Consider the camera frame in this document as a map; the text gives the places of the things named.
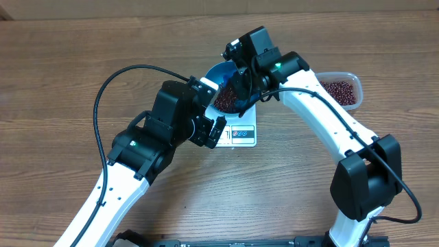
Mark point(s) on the white digital kitchen scale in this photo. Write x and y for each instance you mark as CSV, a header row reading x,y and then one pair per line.
x,y
238,132

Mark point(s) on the clear plastic container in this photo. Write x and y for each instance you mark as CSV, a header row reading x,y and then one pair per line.
x,y
348,77

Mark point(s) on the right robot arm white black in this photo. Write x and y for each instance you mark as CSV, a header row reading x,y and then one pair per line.
x,y
368,171

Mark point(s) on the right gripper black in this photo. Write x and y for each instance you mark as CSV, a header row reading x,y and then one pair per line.
x,y
241,84

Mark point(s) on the teal metal bowl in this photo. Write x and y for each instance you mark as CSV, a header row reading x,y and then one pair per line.
x,y
221,73

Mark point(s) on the blue plastic measuring scoop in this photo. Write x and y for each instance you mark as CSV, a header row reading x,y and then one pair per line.
x,y
243,105

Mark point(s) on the red beans in bowl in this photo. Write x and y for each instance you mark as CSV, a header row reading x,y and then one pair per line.
x,y
226,100

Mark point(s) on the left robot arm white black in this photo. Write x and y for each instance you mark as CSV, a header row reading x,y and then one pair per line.
x,y
140,153

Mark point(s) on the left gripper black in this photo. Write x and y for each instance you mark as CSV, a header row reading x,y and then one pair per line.
x,y
205,125

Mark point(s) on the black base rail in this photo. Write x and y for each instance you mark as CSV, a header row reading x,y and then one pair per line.
x,y
131,238

